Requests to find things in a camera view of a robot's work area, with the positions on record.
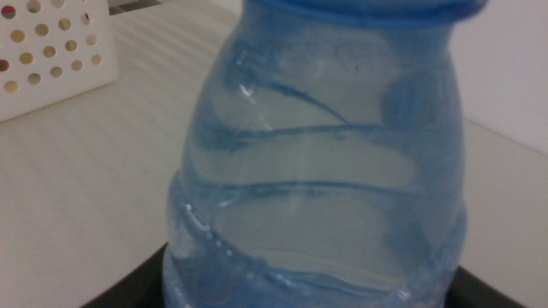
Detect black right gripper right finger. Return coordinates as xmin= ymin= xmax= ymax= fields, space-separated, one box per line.
xmin=444 ymin=264 xmax=528 ymax=308

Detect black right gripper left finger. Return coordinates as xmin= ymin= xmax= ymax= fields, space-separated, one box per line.
xmin=80 ymin=242 xmax=168 ymax=308

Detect clear water bottle blue cap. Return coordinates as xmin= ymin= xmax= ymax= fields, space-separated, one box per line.
xmin=162 ymin=0 xmax=490 ymax=308

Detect white perforated plastic basket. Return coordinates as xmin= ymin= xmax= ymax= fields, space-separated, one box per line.
xmin=0 ymin=0 xmax=121 ymax=124

